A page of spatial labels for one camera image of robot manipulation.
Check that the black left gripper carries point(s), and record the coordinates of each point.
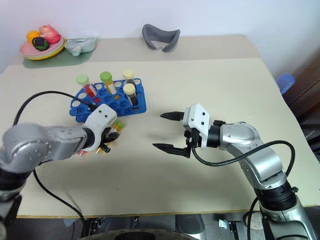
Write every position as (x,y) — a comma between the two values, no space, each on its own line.
(105,135)

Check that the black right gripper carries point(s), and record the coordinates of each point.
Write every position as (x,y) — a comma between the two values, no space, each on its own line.
(193,140)

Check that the yellow tube green cap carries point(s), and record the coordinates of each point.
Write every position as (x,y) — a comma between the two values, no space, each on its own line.
(108,82)
(119,125)

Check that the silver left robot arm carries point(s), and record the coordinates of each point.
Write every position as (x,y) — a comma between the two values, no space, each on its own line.
(37,145)

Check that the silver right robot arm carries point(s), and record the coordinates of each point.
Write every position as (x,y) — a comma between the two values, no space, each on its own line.
(262,160)

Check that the orange test tube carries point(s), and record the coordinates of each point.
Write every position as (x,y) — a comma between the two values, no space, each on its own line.
(99,150)

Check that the red test tube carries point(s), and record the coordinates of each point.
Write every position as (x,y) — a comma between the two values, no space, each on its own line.
(82,152)

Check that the blue test tube rack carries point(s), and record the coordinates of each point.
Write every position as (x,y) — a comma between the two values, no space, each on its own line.
(140,100)

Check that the dark tube cream cap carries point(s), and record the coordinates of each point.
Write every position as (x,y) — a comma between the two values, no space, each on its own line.
(131,95)
(128,76)

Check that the red tube light green cap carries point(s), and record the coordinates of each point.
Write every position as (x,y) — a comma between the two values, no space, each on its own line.
(88,88)

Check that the green placemat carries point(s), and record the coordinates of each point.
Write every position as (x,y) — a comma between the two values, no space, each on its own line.
(72,60)

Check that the grey rounded shape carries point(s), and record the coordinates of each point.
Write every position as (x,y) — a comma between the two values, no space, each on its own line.
(190,223)

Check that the grey face pad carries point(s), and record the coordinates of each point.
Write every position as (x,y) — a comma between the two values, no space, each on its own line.
(150,35)

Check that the yellow plate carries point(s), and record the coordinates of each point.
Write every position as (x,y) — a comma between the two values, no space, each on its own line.
(58,51)

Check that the metal table clamp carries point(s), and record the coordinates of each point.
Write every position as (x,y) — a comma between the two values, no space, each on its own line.
(227,223)

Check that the black green toy fruit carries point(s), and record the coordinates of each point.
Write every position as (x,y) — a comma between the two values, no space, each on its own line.
(40,43)

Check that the pink plate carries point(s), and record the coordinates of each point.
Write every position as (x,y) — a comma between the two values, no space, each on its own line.
(30,48)

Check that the blue plastic bottle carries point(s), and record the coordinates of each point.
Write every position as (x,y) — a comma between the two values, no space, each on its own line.
(285,82)

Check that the pink toy fruit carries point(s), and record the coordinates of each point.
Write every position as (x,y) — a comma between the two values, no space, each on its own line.
(50,33)

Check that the orange toy fruit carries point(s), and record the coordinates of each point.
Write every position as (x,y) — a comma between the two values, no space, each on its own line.
(32,35)

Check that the brown wooden furniture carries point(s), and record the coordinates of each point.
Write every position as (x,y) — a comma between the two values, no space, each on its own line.
(307,82)

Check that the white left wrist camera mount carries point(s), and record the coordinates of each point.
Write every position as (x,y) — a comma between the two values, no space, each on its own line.
(100,116)

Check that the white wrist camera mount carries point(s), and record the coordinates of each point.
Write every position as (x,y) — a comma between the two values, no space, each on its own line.
(197,117)
(100,116)

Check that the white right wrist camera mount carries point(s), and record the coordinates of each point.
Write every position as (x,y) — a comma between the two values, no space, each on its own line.
(197,117)

